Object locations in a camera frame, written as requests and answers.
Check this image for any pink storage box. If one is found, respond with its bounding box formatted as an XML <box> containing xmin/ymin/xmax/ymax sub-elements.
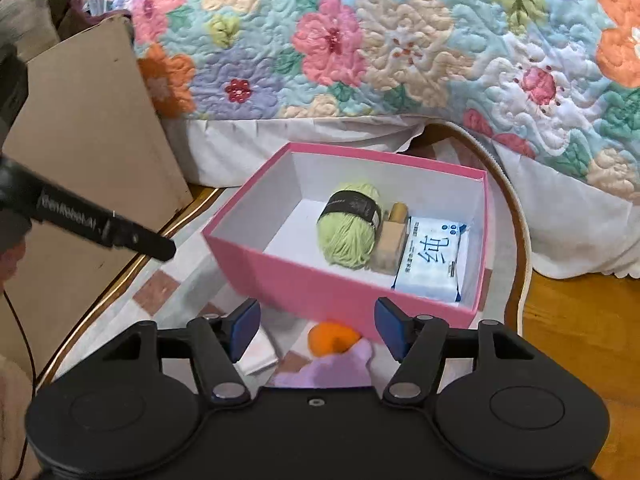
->
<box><xmin>204</xmin><ymin>143</ymin><xmax>488</xmax><ymax>338</ymax></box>

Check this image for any white tissue pack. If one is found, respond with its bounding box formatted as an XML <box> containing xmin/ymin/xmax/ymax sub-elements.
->
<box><xmin>235</xmin><ymin>327</ymin><xmax>279</xmax><ymax>375</ymax></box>

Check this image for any person's left hand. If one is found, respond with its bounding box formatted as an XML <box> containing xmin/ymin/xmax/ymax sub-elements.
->
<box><xmin>0</xmin><ymin>238</ymin><xmax>26</xmax><ymax>288</ymax></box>

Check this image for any checkered round rug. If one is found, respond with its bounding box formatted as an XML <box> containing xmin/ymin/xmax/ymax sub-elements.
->
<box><xmin>40</xmin><ymin>122</ymin><xmax>532</xmax><ymax>390</ymax></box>

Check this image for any purple plush toy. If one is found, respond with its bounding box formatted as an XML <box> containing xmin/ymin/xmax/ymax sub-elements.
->
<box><xmin>272</xmin><ymin>339</ymin><xmax>373</xmax><ymax>389</ymax></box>

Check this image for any gold cap foundation bottle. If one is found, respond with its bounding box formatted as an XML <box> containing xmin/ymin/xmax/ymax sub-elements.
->
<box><xmin>369</xmin><ymin>203</ymin><xmax>409</xmax><ymax>275</ymax></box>

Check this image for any floral quilt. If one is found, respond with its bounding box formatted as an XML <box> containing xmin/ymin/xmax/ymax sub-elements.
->
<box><xmin>106</xmin><ymin>0</ymin><xmax>639</xmax><ymax>202</ymax></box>

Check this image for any green yarn ball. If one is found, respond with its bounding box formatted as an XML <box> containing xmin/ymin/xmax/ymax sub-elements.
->
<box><xmin>316</xmin><ymin>182</ymin><xmax>383</xmax><ymax>270</ymax></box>

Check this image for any blue wet wipes pack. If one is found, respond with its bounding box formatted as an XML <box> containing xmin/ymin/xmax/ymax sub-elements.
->
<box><xmin>394</xmin><ymin>216</ymin><xmax>466</xmax><ymax>304</ymax></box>

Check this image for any orange makeup sponge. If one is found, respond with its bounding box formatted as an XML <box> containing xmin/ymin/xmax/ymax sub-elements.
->
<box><xmin>307</xmin><ymin>322</ymin><xmax>361</xmax><ymax>358</ymax></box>

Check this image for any white bed skirt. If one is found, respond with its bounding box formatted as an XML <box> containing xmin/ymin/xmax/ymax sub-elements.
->
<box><xmin>160</xmin><ymin>116</ymin><xmax>639</xmax><ymax>280</ymax></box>

